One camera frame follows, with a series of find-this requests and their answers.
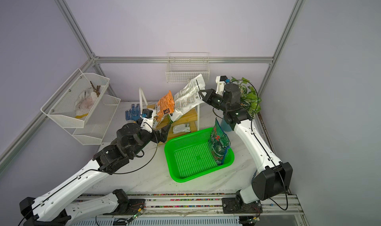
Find teal plant pot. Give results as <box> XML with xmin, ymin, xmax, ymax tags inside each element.
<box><xmin>220</xmin><ymin>119</ymin><xmax>235</xmax><ymax>132</ymax></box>

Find white cloth in organizer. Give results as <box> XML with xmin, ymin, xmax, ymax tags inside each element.
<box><xmin>74</xmin><ymin>88</ymin><xmax>98</xmax><ymax>119</ymax></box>

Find brown twigs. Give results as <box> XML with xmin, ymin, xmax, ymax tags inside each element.
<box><xmin>90</xmin><ymin>81</ymin><xmax>101</xmax><ymax>97</ymax></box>

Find green plastic basket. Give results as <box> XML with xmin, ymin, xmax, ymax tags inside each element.
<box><xmin>164</xmin><ymin>128</ymin><xmax>235</xmax><ymax>183</ymax></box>

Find white wooden two-tier shelf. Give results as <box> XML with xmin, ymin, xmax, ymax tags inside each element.
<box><xmin>136</xmin><ymin>91</ymin><xmax>198</xmax><ymax>144</ymax></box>

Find green blue fertilizer bag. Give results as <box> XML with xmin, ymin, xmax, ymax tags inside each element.
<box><xmin>208</xmin><ymin>119</ymin><xmax>231</xmax><ymax>165</ymax></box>

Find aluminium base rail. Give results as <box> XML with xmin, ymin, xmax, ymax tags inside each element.
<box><xmin>65</xmin><ymin>193</ymin><xmax>309</xmax><ymax>226</ymax></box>

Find orange fertilizer bag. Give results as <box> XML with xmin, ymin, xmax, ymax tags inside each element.
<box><xmin>153</xmin><ymin>91</ymin><xmax>175</xmax><ymax>128</ymax></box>

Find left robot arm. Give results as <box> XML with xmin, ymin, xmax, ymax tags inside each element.
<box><xmin>19</xmin><ymin>122</ymin><xmax>171</xmax><ymax>226</ymax></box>

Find white mesh wall organizer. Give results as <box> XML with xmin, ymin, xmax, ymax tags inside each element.
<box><xmin>41</xmin><ymin>69</ymin><xmax>121</xmax><ymax>145</ymax></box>

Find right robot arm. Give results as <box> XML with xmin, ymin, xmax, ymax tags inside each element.
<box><xmin>198</xmin><ymin>83</ymin><xmax>293</xmax><ymax>206</ymax></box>

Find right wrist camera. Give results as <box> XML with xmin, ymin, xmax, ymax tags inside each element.
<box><xmin>216</xmin><ymin>76</ymin><xmax>230</xmax><ymax>96</ymax></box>

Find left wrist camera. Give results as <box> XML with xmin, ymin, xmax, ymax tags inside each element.
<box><xmin>140</xmin><ymin>108</ymin><xmax>156</xmax><ymax>133</ymax></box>

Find white printed fertilizer bag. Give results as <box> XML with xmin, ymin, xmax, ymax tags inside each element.
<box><xmin>170</xmin><ymin>74</ymin><xmax>205</xmax><ymax>122</ymax></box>

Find white wire wall basket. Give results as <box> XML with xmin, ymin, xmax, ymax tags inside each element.
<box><xmin>165</xmin><ymin>52</ymin><xmax>210</xmax><ymax>84</ymax></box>

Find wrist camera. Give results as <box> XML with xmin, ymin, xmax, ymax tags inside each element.
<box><xmin>216</xmin><ymin>76</ymin><xmax>230</xmax><ymax>96</ymax></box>
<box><xmin>140</xmin><ymin>108</ymin><xmax>156</xmax><ymax>133</ymax></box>

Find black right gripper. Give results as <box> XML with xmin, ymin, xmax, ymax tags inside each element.
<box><xmin>199</xmin><ymin>90</ymin><xmax>230</xmax><ymax>113</ymax></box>

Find green artificial plant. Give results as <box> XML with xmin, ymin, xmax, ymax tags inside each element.
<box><xmin>231</xmin><ymin>77</ymin><xmax>262</xmax><ymax>118</ymax></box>

